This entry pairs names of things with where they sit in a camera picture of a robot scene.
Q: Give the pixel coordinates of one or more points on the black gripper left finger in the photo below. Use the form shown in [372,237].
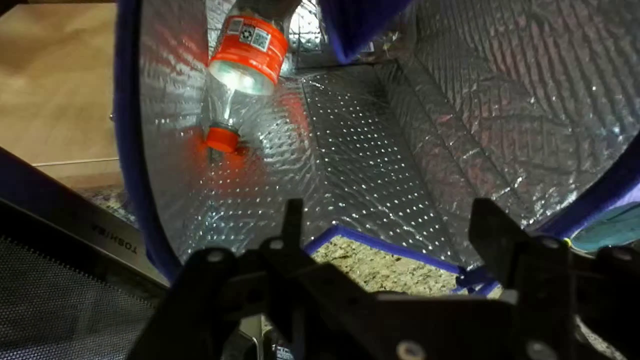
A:
[293,224]

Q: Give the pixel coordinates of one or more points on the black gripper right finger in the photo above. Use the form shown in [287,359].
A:
[504,249]

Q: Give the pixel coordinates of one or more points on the clear bottle with red label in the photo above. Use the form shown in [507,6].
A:
[247,64]

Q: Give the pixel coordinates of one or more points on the blue insulated bag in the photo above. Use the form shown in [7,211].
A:
[528,103]

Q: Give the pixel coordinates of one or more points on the black microwave oven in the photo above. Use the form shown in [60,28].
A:
[74,280]

